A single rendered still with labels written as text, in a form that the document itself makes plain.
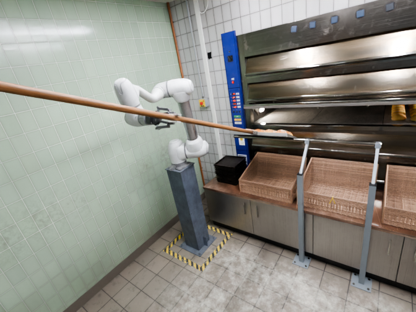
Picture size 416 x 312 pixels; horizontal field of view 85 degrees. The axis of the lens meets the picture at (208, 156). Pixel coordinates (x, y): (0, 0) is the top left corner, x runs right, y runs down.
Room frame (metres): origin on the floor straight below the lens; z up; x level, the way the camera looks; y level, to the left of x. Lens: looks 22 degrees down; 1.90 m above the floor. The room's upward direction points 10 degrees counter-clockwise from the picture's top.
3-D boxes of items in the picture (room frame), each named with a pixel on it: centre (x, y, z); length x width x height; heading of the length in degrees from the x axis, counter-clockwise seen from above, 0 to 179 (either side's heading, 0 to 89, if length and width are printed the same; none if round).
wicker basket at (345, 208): (1.71, -1.08, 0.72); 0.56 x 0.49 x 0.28; 49
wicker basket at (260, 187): (2.09, -0.63, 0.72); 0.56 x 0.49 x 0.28; 48
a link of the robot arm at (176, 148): (2.11, 0.29, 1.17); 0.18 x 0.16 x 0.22; 80
